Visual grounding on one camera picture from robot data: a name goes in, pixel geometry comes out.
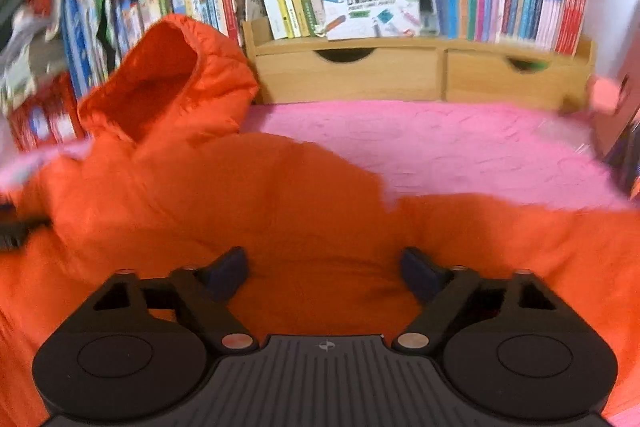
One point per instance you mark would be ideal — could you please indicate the pink toy house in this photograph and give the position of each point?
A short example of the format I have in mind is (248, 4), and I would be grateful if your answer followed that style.
(614, 105)

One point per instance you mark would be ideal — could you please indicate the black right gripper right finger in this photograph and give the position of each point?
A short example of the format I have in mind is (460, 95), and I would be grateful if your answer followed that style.
(504, 349)

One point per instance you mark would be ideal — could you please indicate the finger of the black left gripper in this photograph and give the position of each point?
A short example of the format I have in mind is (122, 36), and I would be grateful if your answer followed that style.
(15, 230)

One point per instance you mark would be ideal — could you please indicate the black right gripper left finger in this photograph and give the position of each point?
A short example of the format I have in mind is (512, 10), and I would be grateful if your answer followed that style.
(137, 347)

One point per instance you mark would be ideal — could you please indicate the orange puffer jacket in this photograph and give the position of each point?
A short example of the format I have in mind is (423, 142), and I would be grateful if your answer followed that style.
(172, 180)

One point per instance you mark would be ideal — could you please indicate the stack of papers and magazines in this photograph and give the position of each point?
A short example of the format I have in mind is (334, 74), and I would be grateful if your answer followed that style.
(34, 53)

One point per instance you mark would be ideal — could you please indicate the wooden drawer organizer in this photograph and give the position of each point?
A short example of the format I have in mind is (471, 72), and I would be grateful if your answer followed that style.
(306, 70)

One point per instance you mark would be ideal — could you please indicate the red plastic crate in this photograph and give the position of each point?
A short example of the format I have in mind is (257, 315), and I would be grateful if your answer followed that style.
(48, 117)

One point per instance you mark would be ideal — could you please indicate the pink patterned blanket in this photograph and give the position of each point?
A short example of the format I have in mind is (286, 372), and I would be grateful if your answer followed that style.
(442, 149)

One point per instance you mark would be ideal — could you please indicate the white pencil pattern box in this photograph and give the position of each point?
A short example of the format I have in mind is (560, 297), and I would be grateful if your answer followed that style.
(362, 19)

